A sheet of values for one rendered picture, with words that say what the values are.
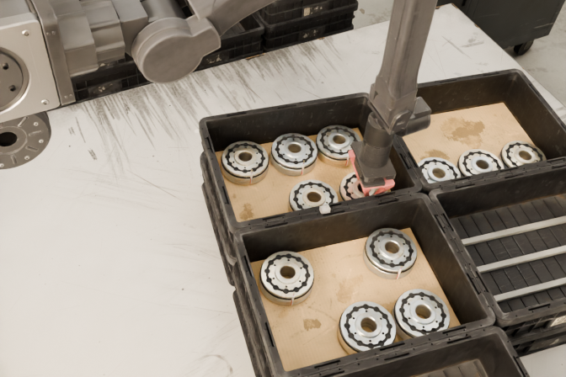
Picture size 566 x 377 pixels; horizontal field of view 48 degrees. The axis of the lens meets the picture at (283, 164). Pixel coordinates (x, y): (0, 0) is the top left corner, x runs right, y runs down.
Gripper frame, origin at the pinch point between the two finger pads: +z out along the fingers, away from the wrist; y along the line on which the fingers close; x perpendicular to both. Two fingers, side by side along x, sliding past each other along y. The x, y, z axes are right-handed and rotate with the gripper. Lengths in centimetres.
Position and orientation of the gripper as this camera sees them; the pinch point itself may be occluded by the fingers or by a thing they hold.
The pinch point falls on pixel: (365, 188)
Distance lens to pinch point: 136.9
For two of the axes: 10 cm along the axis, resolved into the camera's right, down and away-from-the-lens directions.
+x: -9.7, 1.1, -2.0
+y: -2.2, -7.2, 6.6
